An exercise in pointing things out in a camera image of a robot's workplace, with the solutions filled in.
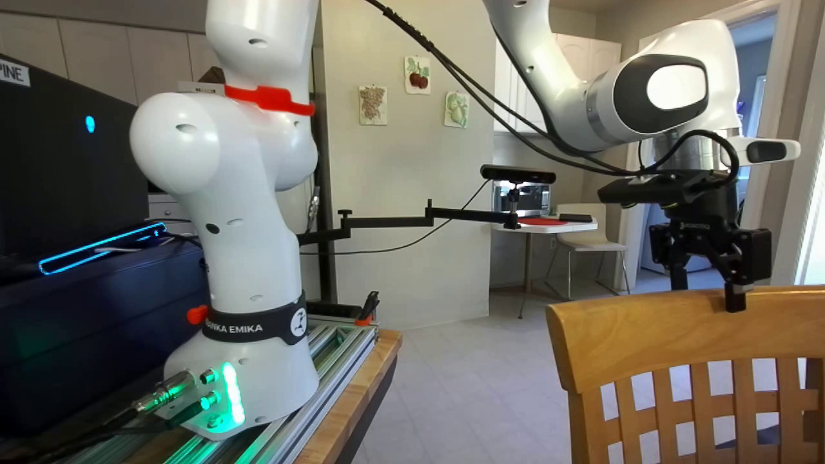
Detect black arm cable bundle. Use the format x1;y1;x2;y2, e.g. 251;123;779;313
365;0;743;188

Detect aluminium rail platform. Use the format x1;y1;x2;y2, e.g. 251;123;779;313
80;316;382;464

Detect black vertical stand pole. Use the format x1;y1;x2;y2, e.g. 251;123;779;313
306;0;340;308

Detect black stereo camera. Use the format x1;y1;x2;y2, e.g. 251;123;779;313
477;163;560;187

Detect wooden lattice-back chair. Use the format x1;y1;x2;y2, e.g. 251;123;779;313
544;283;825;464

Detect white wall cabinets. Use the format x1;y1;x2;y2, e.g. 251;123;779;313
491;32;623;140

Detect black clamp with orange tips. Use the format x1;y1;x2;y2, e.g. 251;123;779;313
303;290;382;331

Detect base cable with metal connector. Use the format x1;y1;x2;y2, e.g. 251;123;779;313
0;380;199;464

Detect red fruit wall picture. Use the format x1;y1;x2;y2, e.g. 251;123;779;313
401;55;436;95

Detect shiny metal appliance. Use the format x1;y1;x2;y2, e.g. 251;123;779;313
495;181;551;219

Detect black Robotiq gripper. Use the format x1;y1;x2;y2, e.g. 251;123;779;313
646;194;774;316

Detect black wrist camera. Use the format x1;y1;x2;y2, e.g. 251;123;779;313
597;169;732;210

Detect red flat object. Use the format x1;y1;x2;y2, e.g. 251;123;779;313
517;215;569;230

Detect dark blue controller box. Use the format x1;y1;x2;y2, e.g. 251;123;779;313
0;219;210;435

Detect small white table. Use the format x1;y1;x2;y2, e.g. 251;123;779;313
489;216;600;319

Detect white door frame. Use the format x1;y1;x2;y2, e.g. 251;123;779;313
616;0;825;295

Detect brown wall picture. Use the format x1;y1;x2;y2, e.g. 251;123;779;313
355;85;389;130

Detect green wall picture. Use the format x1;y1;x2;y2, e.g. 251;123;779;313
441;91;472;131

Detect black computer tower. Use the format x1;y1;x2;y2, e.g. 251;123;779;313
0;55;151;282

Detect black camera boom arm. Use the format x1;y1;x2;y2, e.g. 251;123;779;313
293;202;597;249

